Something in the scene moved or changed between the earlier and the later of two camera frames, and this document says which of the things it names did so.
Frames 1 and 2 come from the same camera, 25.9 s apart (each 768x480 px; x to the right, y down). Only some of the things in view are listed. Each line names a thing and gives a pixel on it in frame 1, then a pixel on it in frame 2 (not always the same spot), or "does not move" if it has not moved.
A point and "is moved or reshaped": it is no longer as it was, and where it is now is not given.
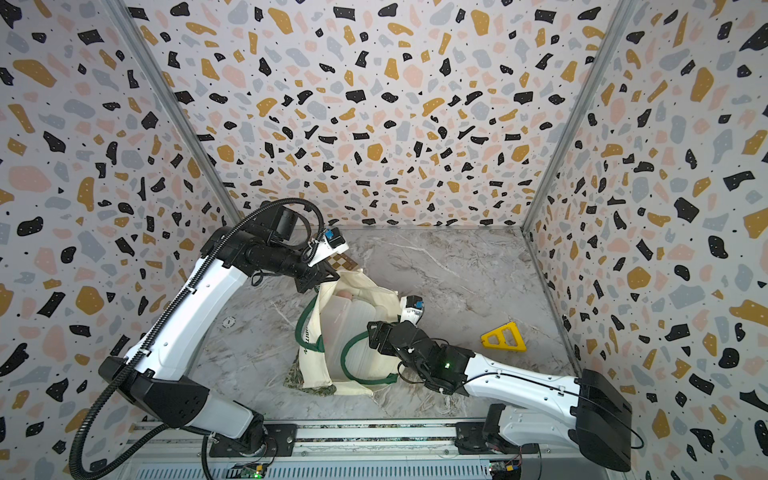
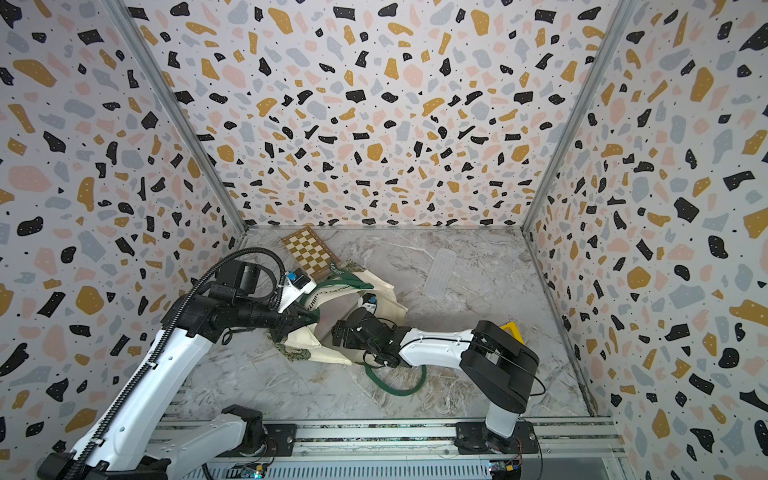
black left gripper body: [293, 264] to [255, 315]
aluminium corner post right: [617, 15] does not move
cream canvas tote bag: [336, 354] is moved or reshaped
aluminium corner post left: [174, 105] does not move
